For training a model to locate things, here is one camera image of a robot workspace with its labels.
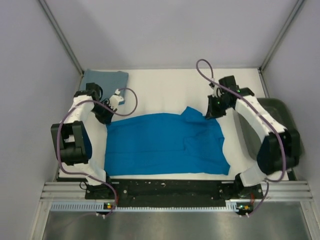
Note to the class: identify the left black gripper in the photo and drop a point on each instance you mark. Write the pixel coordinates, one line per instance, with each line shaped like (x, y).
(106, 119)

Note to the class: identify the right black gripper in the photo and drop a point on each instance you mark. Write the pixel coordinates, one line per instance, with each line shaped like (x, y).
(211, 113)

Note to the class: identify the bright blue t shirt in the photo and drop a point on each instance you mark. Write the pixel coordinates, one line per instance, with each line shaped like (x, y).
(165, 143)

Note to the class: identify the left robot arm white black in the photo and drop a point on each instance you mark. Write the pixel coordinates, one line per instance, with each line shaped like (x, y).
(71, 141)

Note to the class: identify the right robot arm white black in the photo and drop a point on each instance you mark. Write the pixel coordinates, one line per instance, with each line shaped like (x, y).
(280, 145)

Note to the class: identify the folded grey-blue t shirt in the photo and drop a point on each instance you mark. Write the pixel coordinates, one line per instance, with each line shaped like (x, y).
(109, 81)

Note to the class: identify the dark green plastic bin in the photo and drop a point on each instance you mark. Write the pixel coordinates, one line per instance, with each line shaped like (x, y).
(278, 110)

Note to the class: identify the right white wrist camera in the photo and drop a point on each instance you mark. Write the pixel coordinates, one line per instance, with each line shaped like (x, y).
(216, 90)

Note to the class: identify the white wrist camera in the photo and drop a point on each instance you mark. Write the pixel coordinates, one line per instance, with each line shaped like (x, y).
(216, 90)
(115, 100)

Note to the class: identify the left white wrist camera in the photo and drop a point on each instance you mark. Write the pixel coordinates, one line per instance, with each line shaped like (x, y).
(115, 100)

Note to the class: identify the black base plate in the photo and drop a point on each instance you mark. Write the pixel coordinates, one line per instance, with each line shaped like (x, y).
(177, 193)

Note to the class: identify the grey slotted cable duct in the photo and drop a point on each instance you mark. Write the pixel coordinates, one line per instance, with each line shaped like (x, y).
(105, 206)

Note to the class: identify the left aluminium corner post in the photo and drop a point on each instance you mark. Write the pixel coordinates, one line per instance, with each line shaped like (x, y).
(60, 35)

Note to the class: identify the aluminium corner post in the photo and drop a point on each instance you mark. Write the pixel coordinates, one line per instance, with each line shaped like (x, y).
(60, 35)
(298, 6)

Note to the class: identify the right aluminium corner post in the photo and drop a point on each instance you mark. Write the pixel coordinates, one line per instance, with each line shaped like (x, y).
(298, 6)

